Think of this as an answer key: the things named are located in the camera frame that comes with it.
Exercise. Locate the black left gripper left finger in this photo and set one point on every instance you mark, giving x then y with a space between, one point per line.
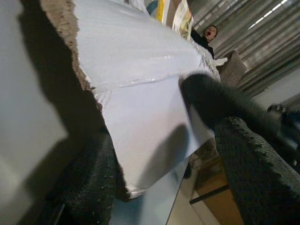
89 178

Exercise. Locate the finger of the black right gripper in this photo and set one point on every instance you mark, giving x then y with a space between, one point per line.
218 98

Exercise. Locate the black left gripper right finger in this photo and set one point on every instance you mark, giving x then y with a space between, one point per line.
262 187

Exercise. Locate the torn white cardboard sheet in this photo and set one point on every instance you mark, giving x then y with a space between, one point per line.
131 70

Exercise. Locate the brown cardboard box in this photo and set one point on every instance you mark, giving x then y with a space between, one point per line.
218 201

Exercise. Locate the person in black top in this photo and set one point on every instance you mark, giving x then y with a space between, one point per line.
209 34

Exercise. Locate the yellow package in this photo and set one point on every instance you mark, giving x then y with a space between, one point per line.
160 9

